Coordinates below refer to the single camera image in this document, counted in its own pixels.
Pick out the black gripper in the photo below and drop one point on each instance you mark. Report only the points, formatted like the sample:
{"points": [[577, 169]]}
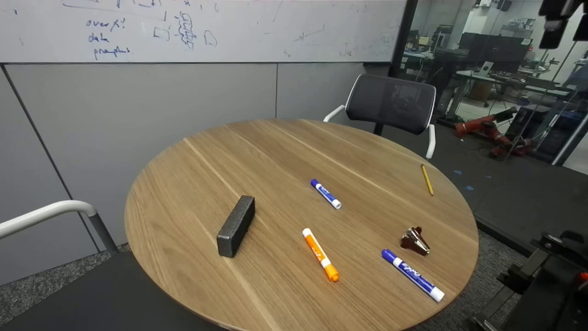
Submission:
{"points": [[561, 7]]}

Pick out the yellow pencil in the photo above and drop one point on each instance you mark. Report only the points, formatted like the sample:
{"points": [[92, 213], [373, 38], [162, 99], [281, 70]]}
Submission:
{"points": [[427, 178]]}

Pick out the background work desk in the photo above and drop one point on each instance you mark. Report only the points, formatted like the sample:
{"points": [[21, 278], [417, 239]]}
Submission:
{"points": [[515, 81]]}

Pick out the dark background cabinet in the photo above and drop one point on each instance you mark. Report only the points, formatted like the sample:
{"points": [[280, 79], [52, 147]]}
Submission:
{"points": [[496, 50]]}

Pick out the red floor machine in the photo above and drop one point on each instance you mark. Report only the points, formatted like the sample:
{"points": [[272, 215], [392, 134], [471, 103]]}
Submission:
{"points": [[484, 129]]}

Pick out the grey mesh office chair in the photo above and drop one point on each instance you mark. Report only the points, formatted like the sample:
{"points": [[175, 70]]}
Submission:
{"points": [[392, 101]]}

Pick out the black metal equipment stand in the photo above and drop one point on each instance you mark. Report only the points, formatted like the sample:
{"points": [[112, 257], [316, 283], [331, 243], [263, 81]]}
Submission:
{"points": [[552, 281]]}

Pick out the dark red binder clip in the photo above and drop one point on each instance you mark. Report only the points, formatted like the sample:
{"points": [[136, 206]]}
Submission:
{"points": [[416, 239]]}

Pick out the long blue marker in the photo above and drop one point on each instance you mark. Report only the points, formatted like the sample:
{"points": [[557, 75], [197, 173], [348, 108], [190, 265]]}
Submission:
{"points": [[414, 274]]}

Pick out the short blue Expo marker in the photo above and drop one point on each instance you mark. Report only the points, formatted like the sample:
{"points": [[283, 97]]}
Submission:
{"points": [[326, 193]]}

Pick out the orange marker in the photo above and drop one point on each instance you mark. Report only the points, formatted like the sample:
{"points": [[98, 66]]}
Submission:
{"points": [[320, 254]]}

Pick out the black rectangular eraser block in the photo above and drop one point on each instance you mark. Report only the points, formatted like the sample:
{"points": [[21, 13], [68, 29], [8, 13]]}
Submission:
{"points": [[235, 224]]}

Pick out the black chair with white armrest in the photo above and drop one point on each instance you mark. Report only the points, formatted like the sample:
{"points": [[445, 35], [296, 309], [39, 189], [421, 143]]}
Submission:
{"points": [[48, 211]]}

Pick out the white wall whiteboard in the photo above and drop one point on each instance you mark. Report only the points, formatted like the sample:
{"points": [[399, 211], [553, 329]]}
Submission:
{"points": [[258, 29]]}

